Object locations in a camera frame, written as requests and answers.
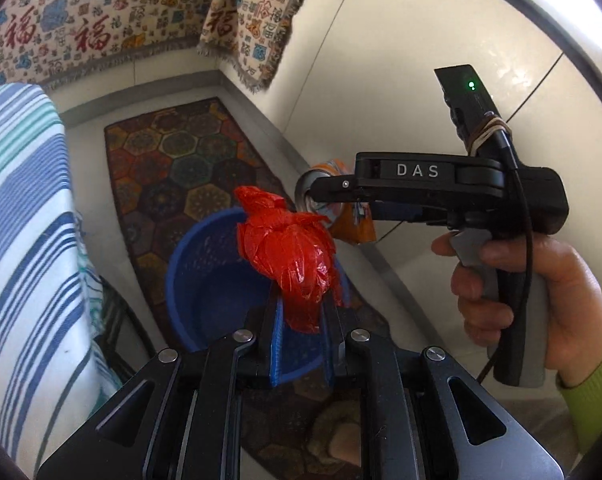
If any orange chip bag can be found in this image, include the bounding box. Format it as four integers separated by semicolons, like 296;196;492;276
312;159;377;245

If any red plastic bag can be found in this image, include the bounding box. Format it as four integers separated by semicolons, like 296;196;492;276
234;185;342;334

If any green sleeved right forearm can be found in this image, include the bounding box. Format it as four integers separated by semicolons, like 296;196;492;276
557;361;602;455

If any blue plastic trash basket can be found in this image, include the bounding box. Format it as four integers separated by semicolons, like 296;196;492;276
165;208;353;391

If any person's right hand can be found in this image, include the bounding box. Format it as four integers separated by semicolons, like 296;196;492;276
451;234;602;388

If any striped blue tablecloth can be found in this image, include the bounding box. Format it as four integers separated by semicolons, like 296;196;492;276
0;84;121;476

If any dark hexagon pattern floor mat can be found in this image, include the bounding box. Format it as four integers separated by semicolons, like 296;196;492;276
104;96;392;480

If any patterned fu character blanket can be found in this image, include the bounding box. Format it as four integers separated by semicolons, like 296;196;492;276
0;0;304;91

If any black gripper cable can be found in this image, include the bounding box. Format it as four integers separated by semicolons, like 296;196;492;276
475;119;535;382

